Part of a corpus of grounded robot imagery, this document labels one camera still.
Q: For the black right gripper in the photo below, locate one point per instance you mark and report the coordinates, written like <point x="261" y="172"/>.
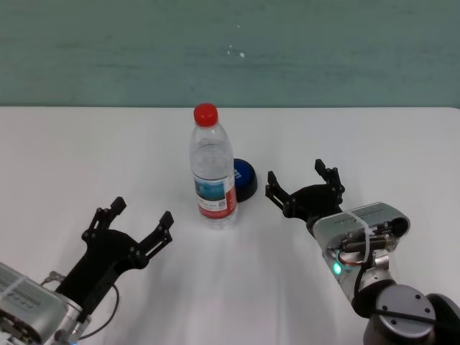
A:
<point x="316" y="203"/>

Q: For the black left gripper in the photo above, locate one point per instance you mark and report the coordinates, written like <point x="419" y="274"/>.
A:
<point x="104" y="255"/>

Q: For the blue push button black base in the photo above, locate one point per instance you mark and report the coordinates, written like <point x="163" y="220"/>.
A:
<point x="246" y="179"/>

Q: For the clear water bottle red cap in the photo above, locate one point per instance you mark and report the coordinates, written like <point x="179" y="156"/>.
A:
<point x="212" y="172"/>

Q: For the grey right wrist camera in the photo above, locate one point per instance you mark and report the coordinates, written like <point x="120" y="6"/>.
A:
<point x="359" y="219"/>

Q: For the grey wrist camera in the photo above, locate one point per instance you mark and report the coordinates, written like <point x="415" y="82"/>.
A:
<point x="359" y="219"/>
<point x="25" y="298"/>

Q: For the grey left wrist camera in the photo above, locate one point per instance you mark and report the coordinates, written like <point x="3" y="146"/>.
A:
<point x="25" y="298"/>

